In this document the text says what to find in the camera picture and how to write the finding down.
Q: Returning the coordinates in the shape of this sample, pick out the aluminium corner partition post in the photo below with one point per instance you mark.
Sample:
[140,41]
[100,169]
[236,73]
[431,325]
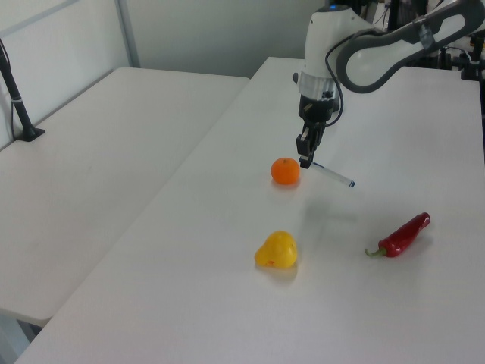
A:
[129,34]

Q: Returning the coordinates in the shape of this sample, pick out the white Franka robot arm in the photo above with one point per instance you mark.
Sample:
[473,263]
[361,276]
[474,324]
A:
[371,57]

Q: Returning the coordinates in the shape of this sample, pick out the orange mandarin fruit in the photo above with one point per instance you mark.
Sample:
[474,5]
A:
[285,171]

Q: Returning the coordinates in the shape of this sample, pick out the yellow toy pear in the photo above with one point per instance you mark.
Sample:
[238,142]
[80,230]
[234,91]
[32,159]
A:
[276,250]

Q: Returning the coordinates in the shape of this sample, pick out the red chili pepper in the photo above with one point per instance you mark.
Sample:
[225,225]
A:
[403,237]

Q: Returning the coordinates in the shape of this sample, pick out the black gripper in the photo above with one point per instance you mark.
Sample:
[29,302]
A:
[316,112]

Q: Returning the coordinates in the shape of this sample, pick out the black camera stand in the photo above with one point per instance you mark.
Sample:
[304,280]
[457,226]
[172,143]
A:
[19,110]

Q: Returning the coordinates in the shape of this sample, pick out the blue and white marker pen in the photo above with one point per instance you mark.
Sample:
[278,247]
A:
[335,175]

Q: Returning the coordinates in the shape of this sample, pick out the black background lab equipment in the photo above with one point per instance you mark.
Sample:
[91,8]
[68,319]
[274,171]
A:
[468,57]

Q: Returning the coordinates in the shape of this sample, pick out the white side table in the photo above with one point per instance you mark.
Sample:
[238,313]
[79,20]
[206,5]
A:
[94,170]

